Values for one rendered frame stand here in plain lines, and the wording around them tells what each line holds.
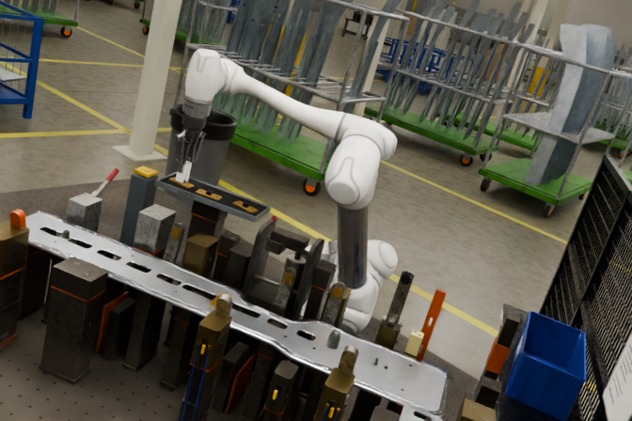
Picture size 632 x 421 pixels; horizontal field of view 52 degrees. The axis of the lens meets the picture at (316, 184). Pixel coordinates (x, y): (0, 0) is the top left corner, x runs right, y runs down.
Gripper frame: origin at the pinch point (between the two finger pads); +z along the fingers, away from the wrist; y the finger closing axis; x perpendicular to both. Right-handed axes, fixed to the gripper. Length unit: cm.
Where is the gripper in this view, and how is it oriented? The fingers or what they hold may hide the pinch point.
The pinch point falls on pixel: (183, 171)
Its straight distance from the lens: 220.3
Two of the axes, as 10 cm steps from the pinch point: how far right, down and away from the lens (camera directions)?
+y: -4.6, 1.6, -8.8
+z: -2.5, 9.2, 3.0
